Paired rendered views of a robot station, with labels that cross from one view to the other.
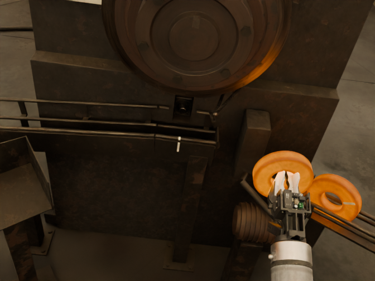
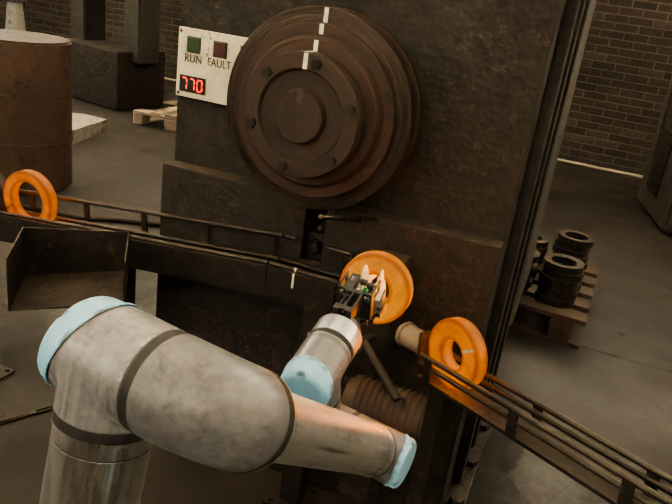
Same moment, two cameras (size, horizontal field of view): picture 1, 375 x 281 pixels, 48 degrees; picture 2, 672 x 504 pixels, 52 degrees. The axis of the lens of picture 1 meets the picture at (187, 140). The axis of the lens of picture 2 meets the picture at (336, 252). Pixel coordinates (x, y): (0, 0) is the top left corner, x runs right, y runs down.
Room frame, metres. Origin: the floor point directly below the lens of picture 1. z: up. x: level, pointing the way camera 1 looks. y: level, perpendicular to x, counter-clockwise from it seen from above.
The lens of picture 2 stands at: (-0.50, -0.66, 1.40)
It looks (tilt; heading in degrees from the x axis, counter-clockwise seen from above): 21 degrees down; 22
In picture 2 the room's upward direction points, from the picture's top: 8 degrees clockwise
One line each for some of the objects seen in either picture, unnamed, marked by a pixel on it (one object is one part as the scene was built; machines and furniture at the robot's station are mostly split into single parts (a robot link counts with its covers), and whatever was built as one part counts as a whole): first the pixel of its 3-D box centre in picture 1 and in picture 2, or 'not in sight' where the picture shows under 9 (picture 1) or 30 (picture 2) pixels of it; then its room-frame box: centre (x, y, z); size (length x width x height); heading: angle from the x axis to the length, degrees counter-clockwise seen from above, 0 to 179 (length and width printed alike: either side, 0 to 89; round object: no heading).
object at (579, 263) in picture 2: not in sight; (479, 247); (2.98, -0.08, 0.22); 1.20 x 0.81 x 0.44; 91
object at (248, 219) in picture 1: (253, 256); (376, 479); (0.88, -0.31, 0.27); 0.22 x 0.13 x 0.53; 93
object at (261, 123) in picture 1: (250, 145); (385, 300); (1.03, -0.21, 0.68); 0.11 x 0.08 x 0.24; 3
